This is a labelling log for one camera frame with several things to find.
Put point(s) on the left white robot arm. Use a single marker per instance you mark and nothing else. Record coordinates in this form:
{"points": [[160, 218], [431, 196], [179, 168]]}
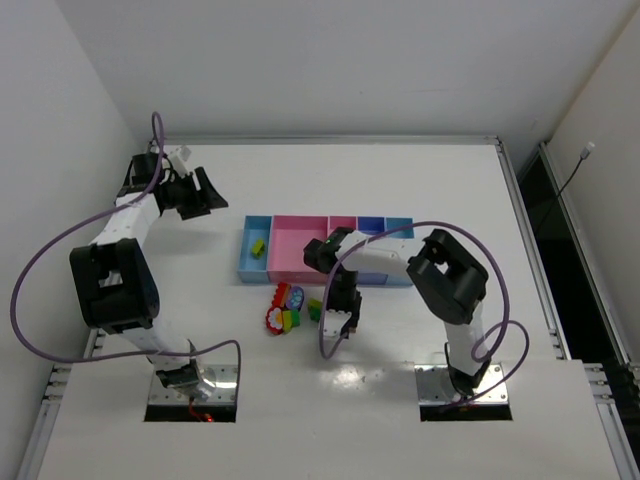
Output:
{"points": [[115, 287]]}

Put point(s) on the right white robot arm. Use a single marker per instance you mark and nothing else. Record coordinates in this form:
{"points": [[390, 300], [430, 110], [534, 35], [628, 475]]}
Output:
{"points": [[448, 278]]}

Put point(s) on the purple paw print lego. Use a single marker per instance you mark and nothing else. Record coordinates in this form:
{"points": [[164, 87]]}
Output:
{"points": [[295, 298]]}

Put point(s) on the red orange lego stack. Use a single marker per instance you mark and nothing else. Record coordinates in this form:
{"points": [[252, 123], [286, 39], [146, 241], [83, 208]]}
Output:
{"points": [[281, 294]]}

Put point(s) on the large pink bin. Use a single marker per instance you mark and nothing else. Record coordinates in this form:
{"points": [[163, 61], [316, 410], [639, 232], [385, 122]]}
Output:
{"points": [[289, 235]]}

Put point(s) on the small lime lego brick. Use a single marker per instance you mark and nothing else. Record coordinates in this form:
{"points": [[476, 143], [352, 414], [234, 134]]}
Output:
{"points": [[258, 248]]}

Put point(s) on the metal base plate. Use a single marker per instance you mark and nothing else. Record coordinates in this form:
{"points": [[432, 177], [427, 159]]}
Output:
{"points": [[434, 387], [206, 385]]}

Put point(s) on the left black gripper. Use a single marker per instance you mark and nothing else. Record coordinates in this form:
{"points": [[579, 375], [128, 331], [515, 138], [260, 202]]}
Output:
{"points": [[192, 195]]}

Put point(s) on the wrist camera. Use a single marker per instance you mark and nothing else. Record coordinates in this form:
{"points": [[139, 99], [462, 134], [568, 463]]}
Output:
{"points": [[335, 325], [178, 159]]}

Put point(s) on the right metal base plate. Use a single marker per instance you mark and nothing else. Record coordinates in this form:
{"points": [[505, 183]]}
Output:
{"points": [[434, 387]]}

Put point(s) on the small pink bin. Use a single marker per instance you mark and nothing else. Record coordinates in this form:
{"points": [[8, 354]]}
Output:
{"points": [[335, 222]]}

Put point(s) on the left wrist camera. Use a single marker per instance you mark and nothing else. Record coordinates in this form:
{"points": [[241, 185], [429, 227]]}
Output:
{"points": [[178, 159]]}

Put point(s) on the left light blue bin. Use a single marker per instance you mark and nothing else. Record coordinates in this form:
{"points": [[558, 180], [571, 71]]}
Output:
{"points": [[249, 269]]}

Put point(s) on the dark blue bin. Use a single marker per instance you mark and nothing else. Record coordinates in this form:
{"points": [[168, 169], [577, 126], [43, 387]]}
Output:
{"points": [[371, 226]]}

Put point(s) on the dark green lego brick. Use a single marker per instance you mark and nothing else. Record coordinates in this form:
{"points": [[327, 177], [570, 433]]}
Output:
{"points": [[315, 315]]}

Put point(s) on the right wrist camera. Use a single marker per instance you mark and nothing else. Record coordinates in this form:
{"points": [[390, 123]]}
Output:
{"points": [[335, 325]]}

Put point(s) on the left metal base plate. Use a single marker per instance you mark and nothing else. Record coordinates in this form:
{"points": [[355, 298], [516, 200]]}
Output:
{"points": [[206, 385]]}

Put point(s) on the red flower lego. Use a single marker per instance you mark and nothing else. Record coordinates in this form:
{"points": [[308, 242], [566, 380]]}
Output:
{"points": [[273, 320]]}

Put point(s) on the yellow green red lego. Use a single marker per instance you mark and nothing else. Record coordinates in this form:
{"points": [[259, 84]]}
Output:
{"points": [[290, 320]]}

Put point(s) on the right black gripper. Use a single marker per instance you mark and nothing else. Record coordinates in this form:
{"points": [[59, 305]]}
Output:
{"points": [[343, 305]]}

